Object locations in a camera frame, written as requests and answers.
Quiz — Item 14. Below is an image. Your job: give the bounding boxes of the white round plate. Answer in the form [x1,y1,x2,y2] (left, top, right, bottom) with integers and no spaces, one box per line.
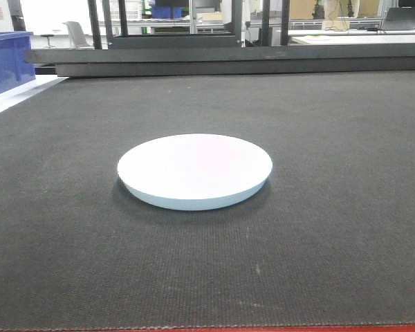
[117,133,273,211]

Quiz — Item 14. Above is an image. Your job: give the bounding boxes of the dark grey table mat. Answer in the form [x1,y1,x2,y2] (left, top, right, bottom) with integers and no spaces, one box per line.
[0,71,415,331]

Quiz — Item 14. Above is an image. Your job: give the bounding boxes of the grey office chair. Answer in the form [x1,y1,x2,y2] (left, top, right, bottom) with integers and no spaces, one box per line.
[64,21,94,50]

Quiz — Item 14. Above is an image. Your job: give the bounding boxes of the blue plastic bin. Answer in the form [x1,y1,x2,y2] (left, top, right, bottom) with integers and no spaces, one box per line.
[0,31,35,93]

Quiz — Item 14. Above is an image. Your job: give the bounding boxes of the black laptop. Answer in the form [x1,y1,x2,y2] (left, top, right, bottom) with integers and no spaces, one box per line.
[380,7,415,30]

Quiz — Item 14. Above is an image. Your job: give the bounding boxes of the black metal frame rail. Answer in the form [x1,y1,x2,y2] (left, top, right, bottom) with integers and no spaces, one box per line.
[24,43,415,77]

